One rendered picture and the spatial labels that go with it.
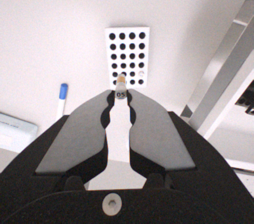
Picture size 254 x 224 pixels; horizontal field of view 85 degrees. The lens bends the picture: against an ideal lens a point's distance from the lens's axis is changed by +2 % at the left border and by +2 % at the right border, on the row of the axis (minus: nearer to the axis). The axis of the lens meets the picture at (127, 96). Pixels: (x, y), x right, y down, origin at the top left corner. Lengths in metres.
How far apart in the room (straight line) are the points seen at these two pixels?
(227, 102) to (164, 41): 0.17
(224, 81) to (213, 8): 0.15
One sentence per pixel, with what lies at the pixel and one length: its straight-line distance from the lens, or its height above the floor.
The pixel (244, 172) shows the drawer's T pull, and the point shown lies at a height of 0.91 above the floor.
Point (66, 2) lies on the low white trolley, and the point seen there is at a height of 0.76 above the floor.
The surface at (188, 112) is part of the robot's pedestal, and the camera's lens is 1.00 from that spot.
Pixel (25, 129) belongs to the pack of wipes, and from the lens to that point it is 0.48.
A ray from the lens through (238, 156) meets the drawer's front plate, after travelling 0.35.
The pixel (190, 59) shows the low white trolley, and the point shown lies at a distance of 0.37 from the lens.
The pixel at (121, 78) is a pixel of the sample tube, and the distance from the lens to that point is 0.15.
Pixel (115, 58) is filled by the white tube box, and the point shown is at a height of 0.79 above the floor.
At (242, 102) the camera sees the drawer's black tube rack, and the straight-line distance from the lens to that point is 0.33.
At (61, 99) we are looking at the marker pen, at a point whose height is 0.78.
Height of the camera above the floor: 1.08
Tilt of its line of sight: 61 degrees down
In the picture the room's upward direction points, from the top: 178 degrees clockwise
